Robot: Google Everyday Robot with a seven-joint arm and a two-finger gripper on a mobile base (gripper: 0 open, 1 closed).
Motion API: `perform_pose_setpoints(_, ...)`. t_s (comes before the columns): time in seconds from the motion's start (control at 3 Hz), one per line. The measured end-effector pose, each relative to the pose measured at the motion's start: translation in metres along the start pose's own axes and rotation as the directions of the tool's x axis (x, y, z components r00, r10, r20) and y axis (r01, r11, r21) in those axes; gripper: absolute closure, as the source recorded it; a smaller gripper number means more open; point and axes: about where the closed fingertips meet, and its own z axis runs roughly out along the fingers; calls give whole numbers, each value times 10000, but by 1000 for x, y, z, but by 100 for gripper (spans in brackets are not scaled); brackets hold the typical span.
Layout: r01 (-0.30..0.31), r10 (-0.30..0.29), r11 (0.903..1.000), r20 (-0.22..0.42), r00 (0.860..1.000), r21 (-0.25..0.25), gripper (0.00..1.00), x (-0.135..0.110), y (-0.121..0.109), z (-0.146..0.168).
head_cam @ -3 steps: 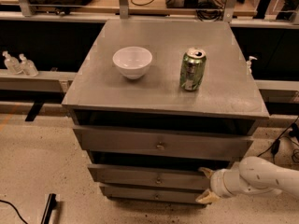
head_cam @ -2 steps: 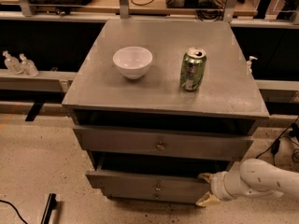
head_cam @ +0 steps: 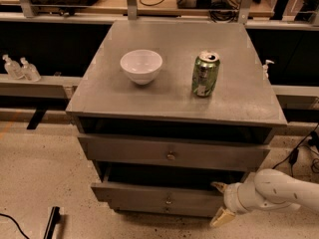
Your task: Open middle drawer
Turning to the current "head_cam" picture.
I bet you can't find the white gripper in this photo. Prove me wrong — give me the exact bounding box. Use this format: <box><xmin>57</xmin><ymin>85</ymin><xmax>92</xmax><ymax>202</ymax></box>
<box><xmin>210</xmin><ymin>181</ymin><xmax>248</xmax><ymax>228</ymax></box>

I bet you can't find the grey drawer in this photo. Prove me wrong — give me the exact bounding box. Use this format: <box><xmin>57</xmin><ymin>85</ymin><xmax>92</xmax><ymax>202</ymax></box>
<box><xmin>78</xmin><ymin>134</ymin><xmax>270</xmax><ymax>171</ymax></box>
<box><xmin>92</xmin><ymin>163</ymin><xmax>244</xmax><ymax>217</ymax></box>

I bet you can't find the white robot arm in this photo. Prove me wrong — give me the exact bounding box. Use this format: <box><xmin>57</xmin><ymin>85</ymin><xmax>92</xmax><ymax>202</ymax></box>
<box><xmin>210</xmin><ymin>169</ymin><xmax>319</xmax><ymax>227</ymax></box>

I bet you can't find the grey drawer cabinet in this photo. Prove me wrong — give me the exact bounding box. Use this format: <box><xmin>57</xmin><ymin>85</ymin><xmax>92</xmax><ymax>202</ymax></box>
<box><xmin>65</xmin><ymin>19</ymin><xmax>288</xmax><ymax>218</ymax></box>

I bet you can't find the grey top drawer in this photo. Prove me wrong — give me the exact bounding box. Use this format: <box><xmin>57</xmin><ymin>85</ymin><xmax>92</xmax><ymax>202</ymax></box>
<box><xmin>78</xmin><ymin>134</ymin><xmax>270</xmax><ymax>171</ymax></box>

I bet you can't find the green soda can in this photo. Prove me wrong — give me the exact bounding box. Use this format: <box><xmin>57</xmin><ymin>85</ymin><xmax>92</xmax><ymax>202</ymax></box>
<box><xmin>191</xmin><ymin>50</ymin><xmax>220</xmax><ymax>98</ymax></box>

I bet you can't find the white pump bottle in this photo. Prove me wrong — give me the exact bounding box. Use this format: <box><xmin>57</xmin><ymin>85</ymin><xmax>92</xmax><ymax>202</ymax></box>
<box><xmin>262</xmin><ymin>60</ymin><xmax>275</xmax><ymax>79</ymax></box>

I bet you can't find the white ceramic bowl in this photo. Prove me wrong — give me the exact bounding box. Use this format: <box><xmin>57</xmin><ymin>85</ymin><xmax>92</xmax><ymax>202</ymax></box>
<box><xmin>120</xmin><ymin>50</ymin><xmax>162</xmax><ymax>85</ymax></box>

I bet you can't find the black floor stand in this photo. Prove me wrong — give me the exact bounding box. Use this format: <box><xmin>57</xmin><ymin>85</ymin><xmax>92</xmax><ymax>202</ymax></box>
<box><xmin>43</xmin><ymin>206</ymin><xmax>61</xmax><ymax>239</ymax></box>

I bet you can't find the black box on shelf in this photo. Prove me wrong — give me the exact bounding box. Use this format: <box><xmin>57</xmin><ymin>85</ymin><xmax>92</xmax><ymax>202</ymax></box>
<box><xmin>176</xmin><ymin>0</ymin><xmax>212</xmax><ymax>9</ymax></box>

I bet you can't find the clear bottle far left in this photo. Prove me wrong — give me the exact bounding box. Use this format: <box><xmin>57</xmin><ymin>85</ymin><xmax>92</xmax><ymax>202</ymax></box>
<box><xmin>2</xmin><ymin>54</ymin><xmax>24</xmax><ymax>80</ymax></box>

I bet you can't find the black power cable right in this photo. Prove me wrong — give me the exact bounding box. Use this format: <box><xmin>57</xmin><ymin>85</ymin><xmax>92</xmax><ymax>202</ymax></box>
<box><xmin>272</xmin><ymin>122</ymin><xmax>319</xmax><ymax>177</ymax></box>

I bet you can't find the coiled black cables shelf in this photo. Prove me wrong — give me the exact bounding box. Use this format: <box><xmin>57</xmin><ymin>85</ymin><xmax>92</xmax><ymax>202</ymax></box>
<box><xmin>208</xmin><ymin>0</ymin><xmax>239</xmax><ymax>23</ymax></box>

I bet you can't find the black cable floor left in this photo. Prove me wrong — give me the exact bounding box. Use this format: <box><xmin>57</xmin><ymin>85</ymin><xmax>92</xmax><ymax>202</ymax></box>
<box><xmin>0</xmin><ymin>212</ymin><xmax>31</xmax><ymax>239</ymax></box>

